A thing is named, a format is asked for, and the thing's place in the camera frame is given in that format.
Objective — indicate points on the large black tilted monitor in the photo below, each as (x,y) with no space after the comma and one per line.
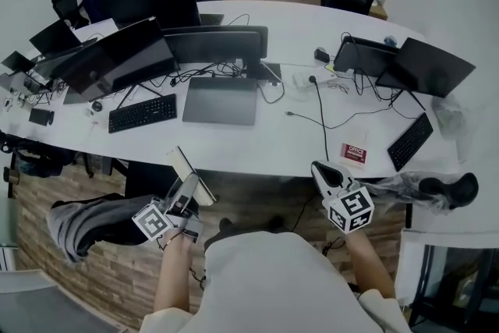
(117,58)

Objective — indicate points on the person's white garment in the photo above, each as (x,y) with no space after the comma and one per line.
(273,284)

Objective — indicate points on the grey fabric chair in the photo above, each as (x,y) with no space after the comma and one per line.
(97,222)

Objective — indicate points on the person's black shoe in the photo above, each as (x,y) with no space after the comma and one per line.
(225,224)
(276,223)

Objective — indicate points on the person's left forearm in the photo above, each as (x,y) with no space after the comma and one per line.
(173,277)

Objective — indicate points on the plastic-wrapped black chair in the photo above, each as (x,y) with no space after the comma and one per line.
(448,187)

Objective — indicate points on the grey low cabinet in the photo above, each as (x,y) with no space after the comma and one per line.
(39,304)

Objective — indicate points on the small round white device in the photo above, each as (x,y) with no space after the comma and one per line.
(96,106)

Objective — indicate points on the black backpack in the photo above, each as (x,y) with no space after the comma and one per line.
(35,156)

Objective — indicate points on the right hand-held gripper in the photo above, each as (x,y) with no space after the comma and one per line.
(351,208)

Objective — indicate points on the thin-framed glasses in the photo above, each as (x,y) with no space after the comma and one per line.
(341,87)

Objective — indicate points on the black curved monitor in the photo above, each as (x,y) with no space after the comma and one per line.
(156,2)

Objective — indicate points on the cardboard box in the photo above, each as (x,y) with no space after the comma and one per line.
(379,9)

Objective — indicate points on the black monitor with thin stand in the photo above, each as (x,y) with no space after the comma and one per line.
(427,68)

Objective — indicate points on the white power strip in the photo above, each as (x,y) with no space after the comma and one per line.
(304,78)

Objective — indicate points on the black keyboard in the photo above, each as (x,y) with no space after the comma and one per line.
(411,142)
(142,113)

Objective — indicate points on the glass-door cabinet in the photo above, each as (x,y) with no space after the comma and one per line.
(452,284)

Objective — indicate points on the red and white booklet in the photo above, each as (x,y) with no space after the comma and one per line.
(352,154)

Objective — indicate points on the small black device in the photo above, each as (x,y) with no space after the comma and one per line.
(321,55)

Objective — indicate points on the clear plastic bag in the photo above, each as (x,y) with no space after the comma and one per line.
(448,115)

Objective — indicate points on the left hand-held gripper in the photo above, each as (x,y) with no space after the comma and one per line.
(156,222)

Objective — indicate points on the black wide monitor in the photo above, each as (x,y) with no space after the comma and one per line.
(218,44)

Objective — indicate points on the grey closed laptop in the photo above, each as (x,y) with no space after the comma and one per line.
(220,101)

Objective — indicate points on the person's right forearm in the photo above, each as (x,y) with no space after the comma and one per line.
(370,265)

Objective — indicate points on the black office chair with headrest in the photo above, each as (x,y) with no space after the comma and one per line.
(66,6)

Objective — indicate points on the small black monitor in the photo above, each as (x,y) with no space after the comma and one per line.
(54,37)

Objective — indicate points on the white table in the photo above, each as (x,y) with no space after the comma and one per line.
(273,136)

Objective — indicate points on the black flat pouch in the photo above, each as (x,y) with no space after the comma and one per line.
(40,116)

